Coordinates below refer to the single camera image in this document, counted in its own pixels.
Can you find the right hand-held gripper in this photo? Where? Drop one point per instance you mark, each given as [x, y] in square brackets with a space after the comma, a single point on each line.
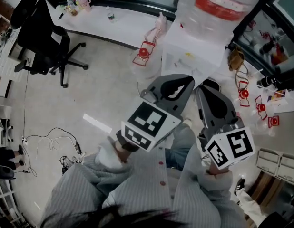
[232, 148]

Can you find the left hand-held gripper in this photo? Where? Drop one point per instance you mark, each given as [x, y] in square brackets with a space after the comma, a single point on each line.
[147, 125]

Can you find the white water dispenser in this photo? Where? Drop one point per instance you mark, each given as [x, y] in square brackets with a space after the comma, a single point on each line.
[192, 46]

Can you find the person's left forearm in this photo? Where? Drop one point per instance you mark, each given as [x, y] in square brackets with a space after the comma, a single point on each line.
[109, 155]

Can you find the person's right forearm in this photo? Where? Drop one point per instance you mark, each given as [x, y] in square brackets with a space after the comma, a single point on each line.
[216, 182]

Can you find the small clear water bottle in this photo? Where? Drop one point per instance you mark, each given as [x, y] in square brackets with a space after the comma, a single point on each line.
[111, 15]

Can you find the large water jug red label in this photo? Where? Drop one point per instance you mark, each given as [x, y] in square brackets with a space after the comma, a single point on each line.
[220, 6]

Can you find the black trash bin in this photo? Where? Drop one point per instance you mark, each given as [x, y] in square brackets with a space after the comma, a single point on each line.
[211, 84]

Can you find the person's white shoe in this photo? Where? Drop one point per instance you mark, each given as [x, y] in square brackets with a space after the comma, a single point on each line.
[187, 123]

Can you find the empty clear jug red cap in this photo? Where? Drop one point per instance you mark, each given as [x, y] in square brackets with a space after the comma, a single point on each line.
[144, 53]
[261, 107]
[244, 94]
[273, 122]

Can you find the person's blue jeans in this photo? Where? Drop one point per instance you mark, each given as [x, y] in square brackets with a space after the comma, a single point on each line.
[182, 146]

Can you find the black thermos bottle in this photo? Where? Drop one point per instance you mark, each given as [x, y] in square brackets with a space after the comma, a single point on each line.
[266, 82]

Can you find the tan handbag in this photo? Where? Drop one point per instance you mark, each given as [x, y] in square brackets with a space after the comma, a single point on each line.
[236, 57]

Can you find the white orange box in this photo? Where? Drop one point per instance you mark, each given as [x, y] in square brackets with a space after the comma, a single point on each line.
[277, 97]

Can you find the pink plush bag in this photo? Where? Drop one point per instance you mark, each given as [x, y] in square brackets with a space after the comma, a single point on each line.
[156, 30]

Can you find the person's striped white shirt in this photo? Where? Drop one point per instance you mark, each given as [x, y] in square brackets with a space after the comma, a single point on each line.
[137, 193]

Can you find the white power strip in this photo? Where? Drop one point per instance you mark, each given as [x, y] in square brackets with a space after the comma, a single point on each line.
[82, 155]

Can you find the black power adapter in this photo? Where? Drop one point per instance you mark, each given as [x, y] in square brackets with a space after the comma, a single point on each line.
[78, 148]

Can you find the pink mug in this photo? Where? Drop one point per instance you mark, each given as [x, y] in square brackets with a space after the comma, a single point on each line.
[84, 3]

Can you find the black office chair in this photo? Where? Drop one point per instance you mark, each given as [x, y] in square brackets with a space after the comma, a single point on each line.
[42, 39]

